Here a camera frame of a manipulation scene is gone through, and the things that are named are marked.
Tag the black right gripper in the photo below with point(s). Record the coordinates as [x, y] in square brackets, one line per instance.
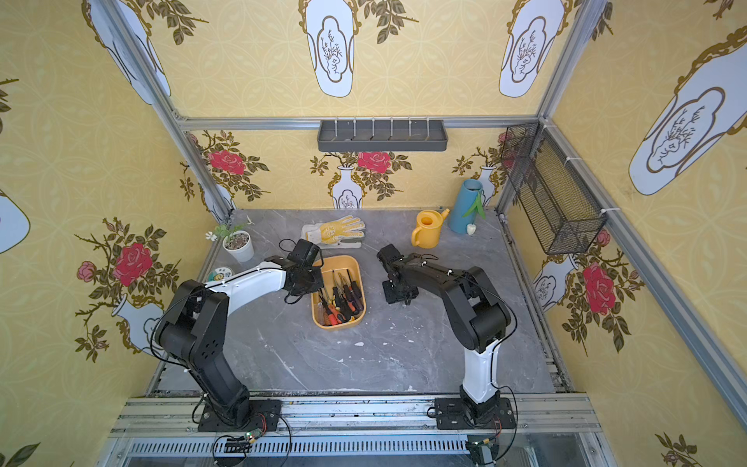
[398, 286]

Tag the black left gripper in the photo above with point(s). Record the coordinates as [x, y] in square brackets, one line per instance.
[309, 280]

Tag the yellow plastic storage box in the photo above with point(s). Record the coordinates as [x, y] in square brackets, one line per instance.
[338, 264]

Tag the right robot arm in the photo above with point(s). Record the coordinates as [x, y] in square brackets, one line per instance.
[479, 319]

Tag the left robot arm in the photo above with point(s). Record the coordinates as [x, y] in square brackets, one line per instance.
[193, 331]

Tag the yellow watering can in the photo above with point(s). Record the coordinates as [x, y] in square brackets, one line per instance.
[429, 224]

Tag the yellow white work glove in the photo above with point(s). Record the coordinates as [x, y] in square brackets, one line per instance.
[346, 232]

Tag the white potted succulent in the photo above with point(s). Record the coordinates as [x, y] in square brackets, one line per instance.
[234, 239]

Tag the green tape roll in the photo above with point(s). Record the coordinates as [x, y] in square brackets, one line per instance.
[220, 274]

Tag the black rubber handle screwdriver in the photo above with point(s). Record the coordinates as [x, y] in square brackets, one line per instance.
[341, 301]

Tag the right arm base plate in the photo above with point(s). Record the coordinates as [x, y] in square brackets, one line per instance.
[458, 414]

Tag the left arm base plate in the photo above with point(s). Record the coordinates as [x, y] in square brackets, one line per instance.
[249, 414]

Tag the grey wall shelf rack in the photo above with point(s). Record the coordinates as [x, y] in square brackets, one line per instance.
[382, 135]

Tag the black wire mesh basket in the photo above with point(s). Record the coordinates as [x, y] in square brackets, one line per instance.
[558, 203]

